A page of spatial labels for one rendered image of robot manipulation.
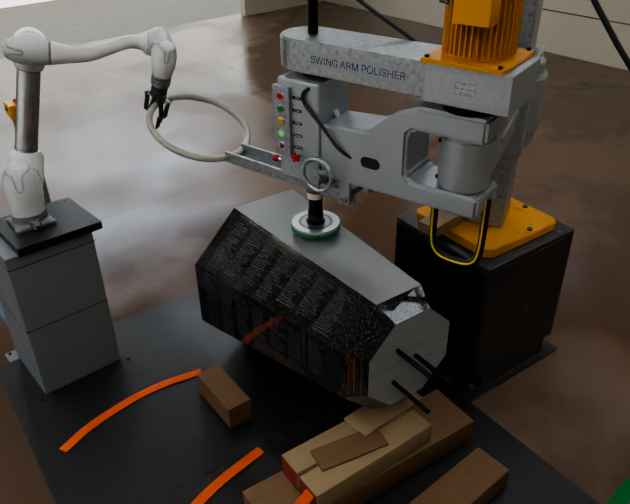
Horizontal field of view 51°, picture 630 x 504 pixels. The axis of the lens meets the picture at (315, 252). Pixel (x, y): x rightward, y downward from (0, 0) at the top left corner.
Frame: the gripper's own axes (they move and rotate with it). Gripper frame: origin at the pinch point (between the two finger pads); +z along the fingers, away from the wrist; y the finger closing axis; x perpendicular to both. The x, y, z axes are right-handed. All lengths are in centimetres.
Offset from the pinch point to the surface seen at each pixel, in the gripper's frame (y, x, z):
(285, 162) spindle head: 72, -25, -33
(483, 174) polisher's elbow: 142, -36, -76
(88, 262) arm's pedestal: 6, -55, 50
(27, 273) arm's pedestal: -9, -78, 47
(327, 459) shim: 143, -97, 32
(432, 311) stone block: 152, -49, -20
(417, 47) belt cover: 101, -17, -98
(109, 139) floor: -133, 194, 203
